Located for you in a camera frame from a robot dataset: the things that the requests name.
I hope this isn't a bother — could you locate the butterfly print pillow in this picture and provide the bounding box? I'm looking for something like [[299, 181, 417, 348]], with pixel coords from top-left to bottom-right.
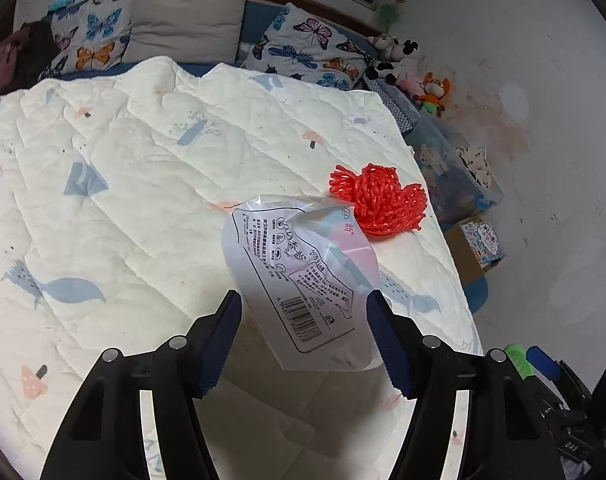
[[240, 2, 379, 92], [48, 0, 134, 78]]

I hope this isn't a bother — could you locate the grey pillow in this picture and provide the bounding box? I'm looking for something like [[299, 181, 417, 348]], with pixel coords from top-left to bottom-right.
[[125, 0, 249, 66]]

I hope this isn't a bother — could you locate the white quilted blanket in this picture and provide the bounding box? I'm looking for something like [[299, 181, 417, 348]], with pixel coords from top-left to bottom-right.
[[0, 55, 484, 480]]

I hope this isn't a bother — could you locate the clear storage box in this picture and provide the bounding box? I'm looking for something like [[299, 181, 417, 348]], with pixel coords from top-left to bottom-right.
[[413, 120, 504, 222]]

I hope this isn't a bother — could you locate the black white spotted cloth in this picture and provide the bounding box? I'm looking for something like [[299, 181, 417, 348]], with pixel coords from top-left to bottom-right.
[[456, 146, 495, 191]]

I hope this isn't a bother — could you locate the white printed plastic wrapper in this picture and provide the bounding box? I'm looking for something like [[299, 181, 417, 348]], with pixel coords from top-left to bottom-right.
[[222, 195, 386, 373]]

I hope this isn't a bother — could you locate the black white cow plush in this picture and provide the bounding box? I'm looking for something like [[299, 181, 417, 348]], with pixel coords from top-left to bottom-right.
[[365, 34, 421, 83]]

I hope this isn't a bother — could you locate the red foam net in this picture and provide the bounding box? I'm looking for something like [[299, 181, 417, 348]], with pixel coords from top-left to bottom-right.
[[328, 162, 429, 238]]

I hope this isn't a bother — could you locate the grey striped cloth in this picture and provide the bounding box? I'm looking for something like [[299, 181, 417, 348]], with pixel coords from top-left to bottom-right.
[[368, 77, 424, 133]]

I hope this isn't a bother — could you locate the pink plush toy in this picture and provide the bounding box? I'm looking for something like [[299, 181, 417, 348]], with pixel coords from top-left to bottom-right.
[[398, 75, 425, 97]]

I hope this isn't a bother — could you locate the dark red clothes pile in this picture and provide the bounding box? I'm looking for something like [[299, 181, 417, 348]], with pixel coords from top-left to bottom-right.
[[0, 20, 58, 106]]

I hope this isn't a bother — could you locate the wooden headboard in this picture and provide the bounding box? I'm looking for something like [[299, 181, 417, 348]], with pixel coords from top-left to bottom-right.
[[98, 0, 384, 43]]

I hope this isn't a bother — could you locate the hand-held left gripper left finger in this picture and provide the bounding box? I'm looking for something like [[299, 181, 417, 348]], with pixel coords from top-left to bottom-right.
[[39, 289, 243, 480]]

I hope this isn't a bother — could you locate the orange tiger plush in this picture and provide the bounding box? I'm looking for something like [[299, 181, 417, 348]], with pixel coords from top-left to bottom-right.
[[415, 72, 454, 118]]

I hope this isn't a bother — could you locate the cardboard box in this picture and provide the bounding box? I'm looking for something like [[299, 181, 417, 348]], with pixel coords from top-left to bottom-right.
[[443, 216, 506, 288]]

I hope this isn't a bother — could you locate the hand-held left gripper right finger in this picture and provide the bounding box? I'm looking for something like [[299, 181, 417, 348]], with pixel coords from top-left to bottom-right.
[[365, 290, 566, 480]]

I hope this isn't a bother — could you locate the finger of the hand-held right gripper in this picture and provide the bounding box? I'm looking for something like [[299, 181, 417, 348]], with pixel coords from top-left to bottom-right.
[[526, 346, 566, 381]]

